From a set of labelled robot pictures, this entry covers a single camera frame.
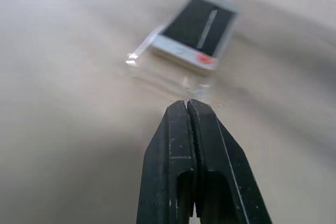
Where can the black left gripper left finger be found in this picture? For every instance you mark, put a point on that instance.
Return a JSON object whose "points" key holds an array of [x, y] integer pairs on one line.
{"points": [[168, 155]]}

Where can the clear plastic bag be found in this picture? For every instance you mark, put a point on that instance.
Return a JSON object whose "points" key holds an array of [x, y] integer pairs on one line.
{"points": [[168, 77]]}

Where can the white smartphone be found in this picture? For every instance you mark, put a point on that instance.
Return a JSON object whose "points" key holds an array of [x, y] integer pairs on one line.
{"points": [[197, 32]]}

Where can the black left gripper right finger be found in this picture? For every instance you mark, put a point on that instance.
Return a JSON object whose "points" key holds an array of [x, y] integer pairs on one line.
{"points": [[225, 161]]}

